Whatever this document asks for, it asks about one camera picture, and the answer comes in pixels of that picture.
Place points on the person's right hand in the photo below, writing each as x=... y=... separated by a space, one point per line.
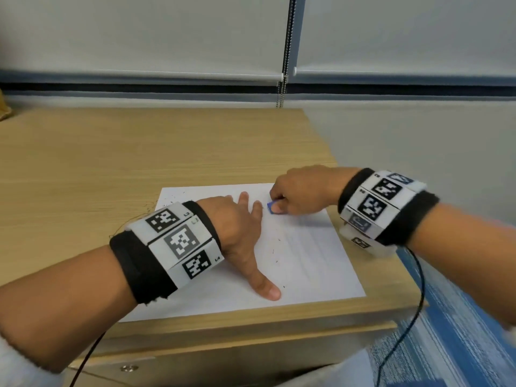
x=306 y=189

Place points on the person's left hand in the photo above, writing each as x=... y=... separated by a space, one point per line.
x=238 y=233

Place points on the blue eraser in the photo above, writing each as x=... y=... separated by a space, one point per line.
x=271 y=207

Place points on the white paper sheet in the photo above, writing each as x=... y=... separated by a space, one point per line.
x=314 y=257

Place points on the person's left forearm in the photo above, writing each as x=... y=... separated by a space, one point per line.
x=60 y=302

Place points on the person's right forearm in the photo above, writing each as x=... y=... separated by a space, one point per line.
x=467 y=257

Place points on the wooden desk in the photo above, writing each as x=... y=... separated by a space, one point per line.
x=141 y=149

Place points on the black left wristband with markers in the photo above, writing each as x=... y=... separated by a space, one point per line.
x=169 y=245

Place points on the wooden drawer front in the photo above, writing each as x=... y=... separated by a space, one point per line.
x=242 y=354

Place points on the small metal drawer lock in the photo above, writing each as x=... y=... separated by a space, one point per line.
x=129 y=367

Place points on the narrow white roller blind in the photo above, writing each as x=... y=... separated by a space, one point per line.
x=403 y=28

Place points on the wide white roller blind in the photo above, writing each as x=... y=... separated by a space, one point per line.
x=141 y=28

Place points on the brown cardboard box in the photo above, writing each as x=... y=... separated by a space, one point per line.
x=4 y=104

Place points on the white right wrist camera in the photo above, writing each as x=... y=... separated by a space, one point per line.
x=371 y=245

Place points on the blue window post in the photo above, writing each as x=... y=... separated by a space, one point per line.
x=294 y=28

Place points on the dark window frame rail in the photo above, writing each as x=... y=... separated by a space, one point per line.
x=141 y=87

